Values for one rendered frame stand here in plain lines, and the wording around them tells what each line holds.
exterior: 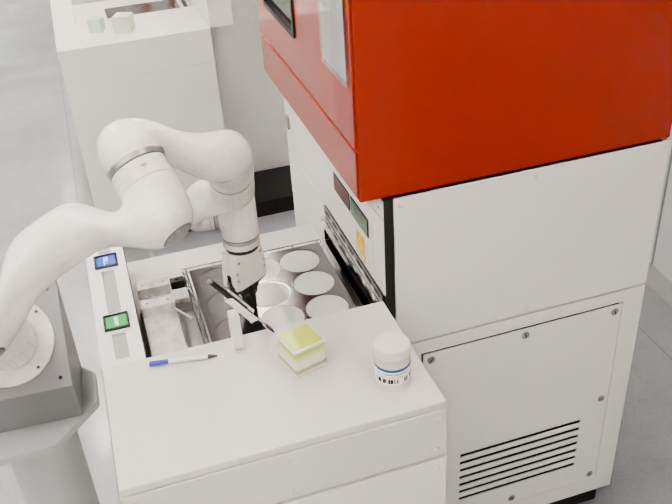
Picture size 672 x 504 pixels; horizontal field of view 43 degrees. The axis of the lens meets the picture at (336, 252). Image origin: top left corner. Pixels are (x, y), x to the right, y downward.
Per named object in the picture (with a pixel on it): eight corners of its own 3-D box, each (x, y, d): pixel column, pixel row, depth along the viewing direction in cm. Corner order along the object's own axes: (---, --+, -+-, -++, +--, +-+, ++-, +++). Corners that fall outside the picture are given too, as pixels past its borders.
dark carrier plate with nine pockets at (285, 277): (318, 244, 223) (318, 242, 223) (362, 318, 196) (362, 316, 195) (189, 272, 215) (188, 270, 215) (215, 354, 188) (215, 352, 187)
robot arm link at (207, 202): (171, 201, 158) (188, 240, 188) (256, 191, 160) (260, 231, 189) (166, 155, 160) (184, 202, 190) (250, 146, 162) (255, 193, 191)
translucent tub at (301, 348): (308, 346, 177) (306, 320, 173) (328, 365, 172) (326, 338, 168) (277, 360, 174) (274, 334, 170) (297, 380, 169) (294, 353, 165)
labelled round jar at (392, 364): (402, 364, 171) (402, 327, 166) (416, 386, 165) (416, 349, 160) (369, 373, 169) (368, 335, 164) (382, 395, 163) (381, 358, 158)
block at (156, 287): (169, 285, 213) (167, 275, 212) (171, 292, 211) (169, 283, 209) (137, 292, 212) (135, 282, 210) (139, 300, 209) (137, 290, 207)
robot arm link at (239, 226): (218, 245, 186) (260, 240, 186) (210, 193, 178) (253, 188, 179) (217, 226, 193) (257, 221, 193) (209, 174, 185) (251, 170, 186)
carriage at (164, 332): (170, 293, 216) (169, 283, 214) (196, 383, 186) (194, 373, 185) (139, 300, 214) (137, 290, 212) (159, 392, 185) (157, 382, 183)
